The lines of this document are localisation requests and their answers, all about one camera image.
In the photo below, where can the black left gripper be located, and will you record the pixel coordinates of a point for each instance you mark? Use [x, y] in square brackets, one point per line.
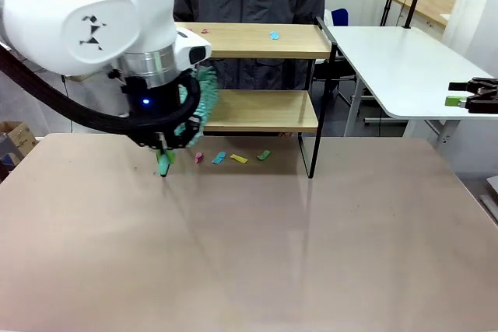
[136, 98]

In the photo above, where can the teal microfiber duster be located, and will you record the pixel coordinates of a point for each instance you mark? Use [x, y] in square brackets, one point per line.
[204, 95]

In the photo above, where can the blue chair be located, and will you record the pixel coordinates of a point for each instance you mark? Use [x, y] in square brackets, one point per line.
[340, 17]

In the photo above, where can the flat tan cardboard piece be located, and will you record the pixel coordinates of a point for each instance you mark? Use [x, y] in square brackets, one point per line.
[83, 78]

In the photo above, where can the green paper scrap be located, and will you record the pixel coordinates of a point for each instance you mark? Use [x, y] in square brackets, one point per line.
[263, 156]

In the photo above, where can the pink paper scrap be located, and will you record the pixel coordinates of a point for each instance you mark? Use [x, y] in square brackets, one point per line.
[198, 158]

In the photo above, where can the long blue paper scrap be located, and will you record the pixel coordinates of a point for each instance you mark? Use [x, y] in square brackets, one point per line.
[218, 158]

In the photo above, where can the light blue paper scrap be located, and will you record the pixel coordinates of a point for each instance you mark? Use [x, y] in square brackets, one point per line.
[274, 35]

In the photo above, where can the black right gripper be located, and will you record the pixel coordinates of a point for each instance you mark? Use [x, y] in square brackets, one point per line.
[486, 96]

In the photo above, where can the light wooden desk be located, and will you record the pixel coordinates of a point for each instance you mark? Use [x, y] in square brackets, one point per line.
[432, 7]

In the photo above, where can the grey metal frame rail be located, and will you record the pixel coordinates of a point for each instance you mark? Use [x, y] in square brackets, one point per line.
[491, 200]

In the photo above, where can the yellow paper scrap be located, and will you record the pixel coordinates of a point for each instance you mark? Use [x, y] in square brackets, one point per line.
[238, 158]

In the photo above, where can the brown cardboard box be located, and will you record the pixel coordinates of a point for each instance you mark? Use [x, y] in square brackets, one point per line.
[19, 135]

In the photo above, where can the large white table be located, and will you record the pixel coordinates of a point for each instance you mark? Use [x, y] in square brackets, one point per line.
[389, 60]

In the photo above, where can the wooden black-framed two-tier shelf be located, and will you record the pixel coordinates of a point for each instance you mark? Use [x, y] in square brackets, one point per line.
[264, 46]

